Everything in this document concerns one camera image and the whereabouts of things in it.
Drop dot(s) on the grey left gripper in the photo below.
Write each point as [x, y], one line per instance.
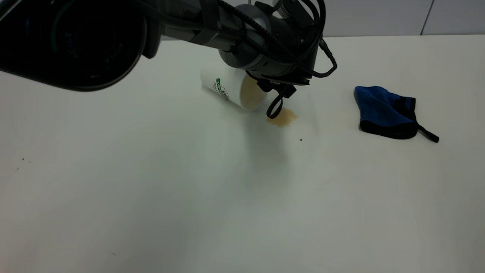
[257, 49]

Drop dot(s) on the white paper coffee cup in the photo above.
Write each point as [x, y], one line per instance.
[227, 85]

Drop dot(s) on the blue black-edged cleaning cloth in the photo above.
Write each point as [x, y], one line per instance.
[380, 110]

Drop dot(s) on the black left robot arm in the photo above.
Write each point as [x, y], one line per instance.
[83, 41]

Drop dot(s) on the brown coffee spill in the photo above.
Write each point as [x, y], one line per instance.
[288, 118]

